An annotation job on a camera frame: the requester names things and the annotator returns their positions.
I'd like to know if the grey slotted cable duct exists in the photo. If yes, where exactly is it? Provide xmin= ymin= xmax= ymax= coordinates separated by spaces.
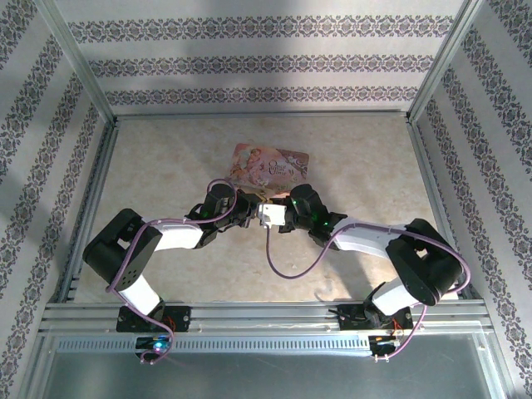
xmin=53 ymin=334 xmax=375 ymax=354

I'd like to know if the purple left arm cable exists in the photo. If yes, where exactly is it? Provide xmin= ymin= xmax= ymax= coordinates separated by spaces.
xmin=106 ymin=177 xmax=239 ymax=367

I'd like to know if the small controller board with light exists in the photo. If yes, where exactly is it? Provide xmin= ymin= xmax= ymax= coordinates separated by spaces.
xmin=368 ymin=334 xmax=403 ymax=354
xmin=135 ymin=335 xmax=172 ymax=354

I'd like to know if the aluminium frame post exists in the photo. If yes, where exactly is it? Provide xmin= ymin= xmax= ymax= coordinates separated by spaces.
xmin=22 ymin=332 xmax=55 ymax=399
xmin=477 ymin=332 xmax=519 ymax=399

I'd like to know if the pink illustrated tin box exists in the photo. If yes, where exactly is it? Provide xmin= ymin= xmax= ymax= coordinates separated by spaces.
xmin=226 ymin=142 xmax=311 ymax=196

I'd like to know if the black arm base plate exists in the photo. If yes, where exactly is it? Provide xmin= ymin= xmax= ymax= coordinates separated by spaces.
xmin=116 ymin=304 xmax=192 ymax=333
xmin=338 ymin=304 xmax=415 ymax=333

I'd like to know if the aluminium table edge rail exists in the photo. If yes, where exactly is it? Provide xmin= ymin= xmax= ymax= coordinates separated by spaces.
xmin=112 ymin=110 xmax=412 ymax=122
xmin=57 ymin=118 xmax=121 ymax=304

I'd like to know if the aluminium corner post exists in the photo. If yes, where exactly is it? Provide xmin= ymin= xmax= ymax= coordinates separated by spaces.
xmin=39 ymin=0 xmax=117 ymax=121
xmin=409 ymin=0 xmax=494 ymax=121

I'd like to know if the wide aluminium mounting rail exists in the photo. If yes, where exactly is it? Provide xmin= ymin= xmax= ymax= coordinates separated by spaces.
xmin=39 ymin=301 xmax=495 ymax=336

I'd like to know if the grey metal panel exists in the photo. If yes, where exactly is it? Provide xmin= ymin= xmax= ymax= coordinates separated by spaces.
xmin=39 ymin=351 xmax=510 ymax=399

